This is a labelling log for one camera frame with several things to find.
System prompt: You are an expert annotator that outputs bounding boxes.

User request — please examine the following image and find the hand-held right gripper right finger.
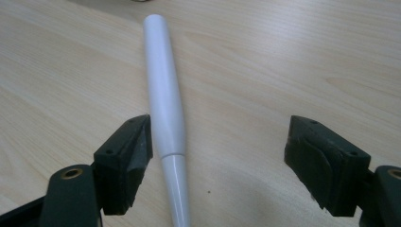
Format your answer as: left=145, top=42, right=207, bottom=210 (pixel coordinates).
left=284, top=114, right=372, bottom=218

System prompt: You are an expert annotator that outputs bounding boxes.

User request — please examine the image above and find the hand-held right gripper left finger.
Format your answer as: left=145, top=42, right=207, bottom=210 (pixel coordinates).
left=93, top=113, right=154, bottom=217

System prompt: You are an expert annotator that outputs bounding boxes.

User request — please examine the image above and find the white pen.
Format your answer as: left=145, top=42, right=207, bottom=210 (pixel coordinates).
left=142, top=13, right=192, bottom=227

